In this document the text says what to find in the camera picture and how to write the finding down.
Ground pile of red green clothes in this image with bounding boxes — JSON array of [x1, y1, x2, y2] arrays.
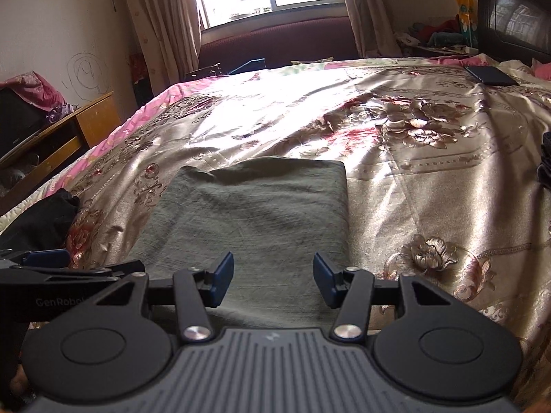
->
[[400, 19, 464, 49]]

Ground black garment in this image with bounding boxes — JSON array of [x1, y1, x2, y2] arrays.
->
[[0, 188, 81, 253]]

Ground dark wooden headboard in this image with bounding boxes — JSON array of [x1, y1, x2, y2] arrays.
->
[[477, 0, 551, 68]]

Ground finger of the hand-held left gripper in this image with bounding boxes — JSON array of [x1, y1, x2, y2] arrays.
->
[[69, 260, 147, 279], [0, 248, 72, 270]]

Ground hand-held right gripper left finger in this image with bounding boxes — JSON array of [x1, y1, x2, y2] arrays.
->
[[92, 252, 235, 341]]

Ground beige curtain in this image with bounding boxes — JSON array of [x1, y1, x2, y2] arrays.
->
[[336, 0, 402, 59], [116, 0, 203, 83]]

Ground green pants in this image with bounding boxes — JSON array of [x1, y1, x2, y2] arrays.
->
[[128, 159, 350, 328]]

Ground dark folded clothes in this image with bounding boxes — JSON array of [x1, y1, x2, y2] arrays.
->
[[537, 131, 551, 182]]

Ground maroon sofa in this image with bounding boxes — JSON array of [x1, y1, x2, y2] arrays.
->
[[198, 16, 363, 72]]

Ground black television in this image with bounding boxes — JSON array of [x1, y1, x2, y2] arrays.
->
[[0, 88, 53, 161]]

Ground pink patterned cloth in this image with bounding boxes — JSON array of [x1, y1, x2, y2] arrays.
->
[[0, 72, 68, 115]]

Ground blue bag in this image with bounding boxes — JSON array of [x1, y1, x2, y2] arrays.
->
[[227, 57, 266, 74]]

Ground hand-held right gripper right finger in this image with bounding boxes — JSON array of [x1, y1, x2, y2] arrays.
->
[[313, 253, 454, 341]]

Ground wooden desk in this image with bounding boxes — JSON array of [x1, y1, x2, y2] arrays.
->
[[0, 91, 122, 216]]

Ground black tablet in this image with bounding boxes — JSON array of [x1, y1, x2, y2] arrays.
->
[[464, 65, 520, 87]]

